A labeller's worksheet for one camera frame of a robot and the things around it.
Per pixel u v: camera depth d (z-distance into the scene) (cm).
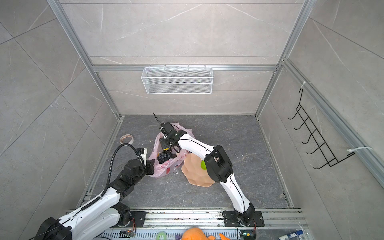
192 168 90
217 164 56
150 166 73
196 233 64
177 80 101
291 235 68
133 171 63
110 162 93
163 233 70
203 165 88
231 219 73
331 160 58
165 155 92
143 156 74
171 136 72
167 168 81
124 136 104
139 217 73
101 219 56
